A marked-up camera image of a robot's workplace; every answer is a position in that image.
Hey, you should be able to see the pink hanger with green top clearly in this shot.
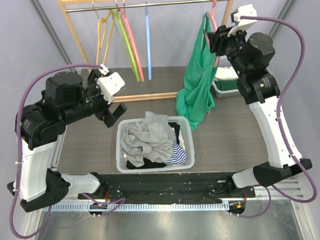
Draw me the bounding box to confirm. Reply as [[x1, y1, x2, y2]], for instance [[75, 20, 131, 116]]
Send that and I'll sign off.
[[203, 0, 221, 68]]

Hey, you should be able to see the grey tank top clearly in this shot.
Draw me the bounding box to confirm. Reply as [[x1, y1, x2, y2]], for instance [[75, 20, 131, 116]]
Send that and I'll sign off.
[[120, 111, 175, 167]]

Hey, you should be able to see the green tank top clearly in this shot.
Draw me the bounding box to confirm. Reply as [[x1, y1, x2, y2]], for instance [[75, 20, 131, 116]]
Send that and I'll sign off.
[[175, 14, 218, 130]]

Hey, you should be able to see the black tank top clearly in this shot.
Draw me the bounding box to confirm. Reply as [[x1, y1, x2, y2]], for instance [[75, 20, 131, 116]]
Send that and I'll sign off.
[[124, 122, 182, 168]]

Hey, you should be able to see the blue hanger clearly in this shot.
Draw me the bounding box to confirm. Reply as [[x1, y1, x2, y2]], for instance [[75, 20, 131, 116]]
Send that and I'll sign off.
[[145, 1, 152, 81]]

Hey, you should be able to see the blue white striped tank top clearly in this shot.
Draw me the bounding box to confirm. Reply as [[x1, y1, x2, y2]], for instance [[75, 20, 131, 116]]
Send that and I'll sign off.
[[165, 143, 187, 165]]

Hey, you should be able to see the lime green hanger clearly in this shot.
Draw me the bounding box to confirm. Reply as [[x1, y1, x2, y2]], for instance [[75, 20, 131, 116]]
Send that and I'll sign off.
[[110, 9, 141, 82]]

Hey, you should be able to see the yellow velvet hanger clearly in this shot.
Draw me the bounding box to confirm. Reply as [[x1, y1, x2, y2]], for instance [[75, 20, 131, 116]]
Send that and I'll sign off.
[[92, 0, 115, 65]]

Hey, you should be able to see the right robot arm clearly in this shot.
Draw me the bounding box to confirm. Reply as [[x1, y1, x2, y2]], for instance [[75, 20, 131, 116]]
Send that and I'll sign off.
[[205, 25, 313, 198]]

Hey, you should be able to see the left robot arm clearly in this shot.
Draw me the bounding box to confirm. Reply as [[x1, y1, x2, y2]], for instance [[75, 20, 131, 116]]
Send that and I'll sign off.
[[19, 69, 127, 213]]

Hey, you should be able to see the white perforated back basket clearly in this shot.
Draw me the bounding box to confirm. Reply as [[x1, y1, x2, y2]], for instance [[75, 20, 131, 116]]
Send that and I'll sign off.
[[212, 56, 240, 98]]

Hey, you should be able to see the white perforated basket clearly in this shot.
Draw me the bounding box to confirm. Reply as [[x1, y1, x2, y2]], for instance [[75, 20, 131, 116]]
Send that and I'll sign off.
[[212, 56, 240, 98], [115, 111, 195, 174]]

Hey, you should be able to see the folded white garment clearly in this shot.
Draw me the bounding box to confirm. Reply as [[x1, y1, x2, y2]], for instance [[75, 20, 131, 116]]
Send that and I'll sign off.
[[215, 66, 238, 81]]

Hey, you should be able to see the folded green garment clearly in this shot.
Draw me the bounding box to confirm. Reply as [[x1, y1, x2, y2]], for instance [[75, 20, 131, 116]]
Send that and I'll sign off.
[[215, 79, 238, 91]]

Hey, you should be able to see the white perforated front basket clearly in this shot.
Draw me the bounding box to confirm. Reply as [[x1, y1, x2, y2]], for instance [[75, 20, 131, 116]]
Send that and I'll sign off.
[[115, 111, 195, 174]]

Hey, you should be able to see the wooden clothes rack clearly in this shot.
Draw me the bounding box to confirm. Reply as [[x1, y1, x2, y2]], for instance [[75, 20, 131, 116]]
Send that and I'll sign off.
[[56, 0, 235, 103]]

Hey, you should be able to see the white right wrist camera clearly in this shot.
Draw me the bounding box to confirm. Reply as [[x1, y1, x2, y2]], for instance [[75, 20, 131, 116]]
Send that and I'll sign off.
[[227, 4, 257, 37]]

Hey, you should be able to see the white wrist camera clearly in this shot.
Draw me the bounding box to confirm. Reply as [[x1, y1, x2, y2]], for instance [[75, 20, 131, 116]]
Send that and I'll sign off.
[[227, 4, 257, 37], [96, 64, 125, 105]]

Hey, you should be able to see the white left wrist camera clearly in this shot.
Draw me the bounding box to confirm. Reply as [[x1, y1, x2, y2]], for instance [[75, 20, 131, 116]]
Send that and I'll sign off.
[[96, 64, 125, 105]]

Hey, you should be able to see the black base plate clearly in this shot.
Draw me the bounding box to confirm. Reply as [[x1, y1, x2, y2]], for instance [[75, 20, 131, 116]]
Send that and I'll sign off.
[[89, 172, 258, 205]]

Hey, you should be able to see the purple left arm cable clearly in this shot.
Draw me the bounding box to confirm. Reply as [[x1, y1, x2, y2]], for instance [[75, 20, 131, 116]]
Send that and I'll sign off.
[[9, 63, 126, 240]]

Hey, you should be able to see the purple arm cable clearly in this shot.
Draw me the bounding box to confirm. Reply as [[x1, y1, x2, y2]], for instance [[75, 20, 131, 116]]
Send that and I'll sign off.
[[228, 16, 318, 218], [9, 63, 126, 240]]

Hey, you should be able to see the white slotted cable duct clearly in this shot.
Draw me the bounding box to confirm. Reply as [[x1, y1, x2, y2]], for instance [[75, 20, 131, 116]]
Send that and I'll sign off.
[[51, 201, 230, 212]]

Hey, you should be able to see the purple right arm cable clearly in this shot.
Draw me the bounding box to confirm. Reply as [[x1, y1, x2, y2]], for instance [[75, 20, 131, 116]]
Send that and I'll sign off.
[[228, 16, 318, 218]]

